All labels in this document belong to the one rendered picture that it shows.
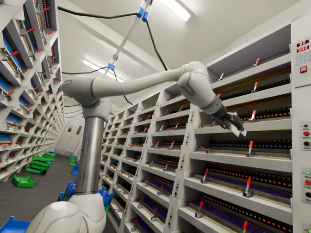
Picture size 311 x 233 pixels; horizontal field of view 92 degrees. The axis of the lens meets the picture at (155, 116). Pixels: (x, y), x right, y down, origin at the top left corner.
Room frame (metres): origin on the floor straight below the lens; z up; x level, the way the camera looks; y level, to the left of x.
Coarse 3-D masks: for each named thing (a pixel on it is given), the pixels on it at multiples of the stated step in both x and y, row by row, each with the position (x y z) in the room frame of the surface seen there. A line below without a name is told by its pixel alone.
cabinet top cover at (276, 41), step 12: (288, 24) 0.60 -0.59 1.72; (264, 36) 0.71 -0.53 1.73; (276, 36) 0.69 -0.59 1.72; (288, 36) 0.67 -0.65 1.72; (240, 48) 0.86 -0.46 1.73; (252, 48) 0.82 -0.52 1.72; (264, 48) 0.79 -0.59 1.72; (276, 48) 0.77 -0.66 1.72; (288, 48) 0.74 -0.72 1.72; (216, 60) 1.05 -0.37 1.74; (228, 60) 0.99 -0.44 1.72; (240, 60) 0.95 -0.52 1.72; (252, 60) 0.92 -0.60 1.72; (216, 72) 1.16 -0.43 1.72; (228, 72) 1.12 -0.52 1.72
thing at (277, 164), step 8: (192, 152) 1.12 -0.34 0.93; (288, 152) 0.74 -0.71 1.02; (208, 160) 0.98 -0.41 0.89; (216, 160) 0.93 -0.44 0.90; (224, 160) 0.88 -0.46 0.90; (232, 160) 0.83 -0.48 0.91; (240, 160) 0.79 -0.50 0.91; (248, 160) 0.75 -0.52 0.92; (256, 160) 0.72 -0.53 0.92; (264, 160) 0.69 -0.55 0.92; (272, 160) 0.66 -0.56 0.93; (280, 160) 0.63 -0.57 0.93; (288, 160) 0.62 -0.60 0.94; (264, 168) 0.69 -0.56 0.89; (272, 168) 0.67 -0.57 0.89; (280, 168) 0.64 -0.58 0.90; (288, 168) 0.61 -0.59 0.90
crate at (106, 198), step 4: (68, 184) 1.31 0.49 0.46; (68, 188) 1.26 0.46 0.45; (104, 188) 1.46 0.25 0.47; (68, 192) 1.22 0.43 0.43; (72, 192) 1.16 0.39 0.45; (100, 192) 1.47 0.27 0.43; (68, 196) 1.18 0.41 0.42; (104, 196) 1.28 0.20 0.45; (108, 196) 1.37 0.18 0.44; (112, 196) 1.32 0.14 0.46; (104, 200) 1.29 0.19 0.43; (108, 200) 1.30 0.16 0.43; (104, 204) 1.29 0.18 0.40; (108, 204) 1.31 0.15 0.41
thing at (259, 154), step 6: (198, 150) 1.14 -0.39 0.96; (204, 150) 1.09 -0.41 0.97; (216, 150) 1.00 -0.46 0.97; (222, 150) 0.96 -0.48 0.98; (228, 150) 0.93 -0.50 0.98; (264, 156) 0.75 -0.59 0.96; (270, 156) 0.71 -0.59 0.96; (276, 156) 0.70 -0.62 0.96; (282, 156) 0.68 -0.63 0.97; (288, 156) 0.66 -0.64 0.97
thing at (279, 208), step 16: (192, 176) 1.14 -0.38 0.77; (208, 176) 1.11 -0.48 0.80; (224, 176) 1.04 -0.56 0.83; (240, 176) 0.95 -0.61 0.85; (256, 176) 0.86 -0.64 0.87; (272, 176) 0.79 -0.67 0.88; (208, 192) 0.95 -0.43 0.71; (224, 192) 0.85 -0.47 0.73; (240, 192) 0.82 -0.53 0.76; (256, 192) 0.77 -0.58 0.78; (272, 192) 0.76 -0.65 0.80; (288, 192) 0.73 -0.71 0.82; (256, 208) 0.71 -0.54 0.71; (272, 208) 0.65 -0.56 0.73; (288, 208) 0.63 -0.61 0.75
